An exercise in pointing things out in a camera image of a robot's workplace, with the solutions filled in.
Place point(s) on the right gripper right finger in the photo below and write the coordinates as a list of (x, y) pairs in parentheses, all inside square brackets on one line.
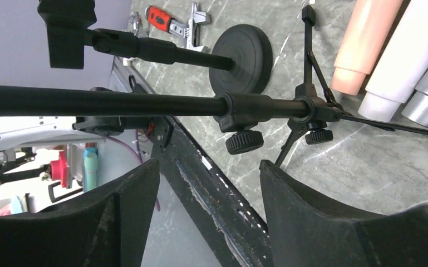
[(308, 228)]

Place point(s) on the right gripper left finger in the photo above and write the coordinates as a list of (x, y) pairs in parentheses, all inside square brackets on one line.
[(106, 226)]

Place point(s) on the shock mount tripod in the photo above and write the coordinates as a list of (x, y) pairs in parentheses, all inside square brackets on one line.
[(309, 113)]

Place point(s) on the black mic stand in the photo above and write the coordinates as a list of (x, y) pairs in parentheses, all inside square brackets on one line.
[(241, 60)]

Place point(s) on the shock mount stand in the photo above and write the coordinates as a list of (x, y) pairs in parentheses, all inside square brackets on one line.
[(138, 30)]

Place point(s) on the pink microphone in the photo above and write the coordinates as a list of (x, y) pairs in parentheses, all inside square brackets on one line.
[(366, 32)]

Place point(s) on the white microphone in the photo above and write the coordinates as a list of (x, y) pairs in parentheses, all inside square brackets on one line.
[(402, 64)]

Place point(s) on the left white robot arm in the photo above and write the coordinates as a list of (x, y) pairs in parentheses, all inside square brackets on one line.
[(45, 115)]

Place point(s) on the red and teal background objects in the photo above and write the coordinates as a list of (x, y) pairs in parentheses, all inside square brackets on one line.
[(33, 179)]

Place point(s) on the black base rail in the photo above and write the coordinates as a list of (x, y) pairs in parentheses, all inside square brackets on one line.
[(233, 230)]

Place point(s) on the red handled adjustable wrench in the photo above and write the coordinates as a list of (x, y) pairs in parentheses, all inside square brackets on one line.
[(188, 33)]

